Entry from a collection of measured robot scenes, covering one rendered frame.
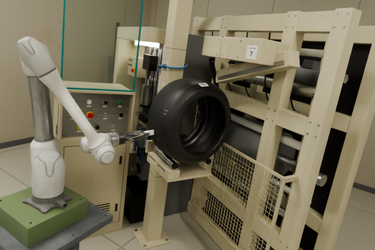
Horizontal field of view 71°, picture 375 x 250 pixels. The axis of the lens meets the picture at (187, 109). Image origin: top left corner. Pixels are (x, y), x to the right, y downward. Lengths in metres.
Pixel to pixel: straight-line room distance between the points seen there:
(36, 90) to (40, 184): 0.49
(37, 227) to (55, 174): 0.25
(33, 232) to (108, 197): 1.01
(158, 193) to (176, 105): 0.97
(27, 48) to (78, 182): 1.21
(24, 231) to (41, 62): 0.80
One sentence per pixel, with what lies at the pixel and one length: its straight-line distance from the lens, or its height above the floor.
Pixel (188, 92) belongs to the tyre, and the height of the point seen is 1.40.
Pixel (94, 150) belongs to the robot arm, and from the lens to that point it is 1.45.
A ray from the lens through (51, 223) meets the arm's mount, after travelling 1.59.
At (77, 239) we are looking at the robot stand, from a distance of 1.61.
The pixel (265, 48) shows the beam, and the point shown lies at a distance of 1.67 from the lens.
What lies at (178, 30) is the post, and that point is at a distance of 2.01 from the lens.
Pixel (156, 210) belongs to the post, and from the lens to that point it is 2.42.
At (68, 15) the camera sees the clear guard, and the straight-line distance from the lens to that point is 2.04.
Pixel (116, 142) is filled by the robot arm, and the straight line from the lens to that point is 1.62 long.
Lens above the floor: 1.65
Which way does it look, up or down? 12 degrees down
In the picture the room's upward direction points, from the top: 8 degrees clockwise
